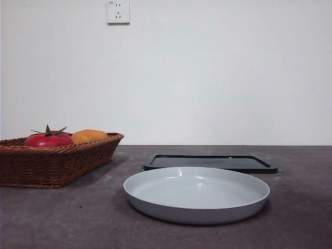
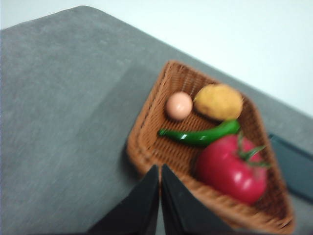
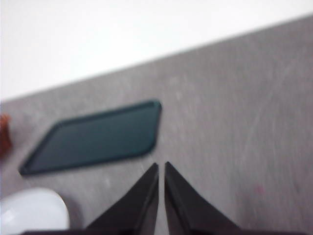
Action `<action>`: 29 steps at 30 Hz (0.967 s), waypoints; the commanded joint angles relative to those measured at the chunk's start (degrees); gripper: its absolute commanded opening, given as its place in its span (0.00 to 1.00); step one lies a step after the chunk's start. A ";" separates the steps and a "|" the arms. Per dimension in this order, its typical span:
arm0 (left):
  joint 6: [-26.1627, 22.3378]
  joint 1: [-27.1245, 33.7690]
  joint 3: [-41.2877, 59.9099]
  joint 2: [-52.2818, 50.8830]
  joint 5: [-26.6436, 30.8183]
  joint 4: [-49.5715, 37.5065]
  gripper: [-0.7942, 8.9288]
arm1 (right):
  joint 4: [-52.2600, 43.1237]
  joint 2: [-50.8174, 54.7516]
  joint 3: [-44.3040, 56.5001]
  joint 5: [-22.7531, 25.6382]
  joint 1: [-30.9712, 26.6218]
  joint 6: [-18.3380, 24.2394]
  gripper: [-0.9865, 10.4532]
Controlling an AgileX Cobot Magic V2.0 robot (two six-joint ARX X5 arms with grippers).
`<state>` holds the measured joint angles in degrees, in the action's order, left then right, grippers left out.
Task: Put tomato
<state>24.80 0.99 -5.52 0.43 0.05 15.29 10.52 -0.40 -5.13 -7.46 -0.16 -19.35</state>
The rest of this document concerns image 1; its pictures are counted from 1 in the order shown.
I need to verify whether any brown wicker basket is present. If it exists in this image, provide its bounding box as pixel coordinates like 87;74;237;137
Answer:
0;132;125;189

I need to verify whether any orange bread roll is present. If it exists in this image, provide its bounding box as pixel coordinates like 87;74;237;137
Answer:
70;129;109;145

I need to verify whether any white wall socket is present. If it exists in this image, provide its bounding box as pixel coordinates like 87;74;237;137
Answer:
107;0;131;26

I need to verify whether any red tomato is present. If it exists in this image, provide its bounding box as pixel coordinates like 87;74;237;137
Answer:
24;124;74;147

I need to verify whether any black rectangular tray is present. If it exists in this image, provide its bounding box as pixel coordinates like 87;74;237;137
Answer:
144;154;279;174

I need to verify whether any grey round plate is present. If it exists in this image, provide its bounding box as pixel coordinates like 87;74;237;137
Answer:
123;166;271;225

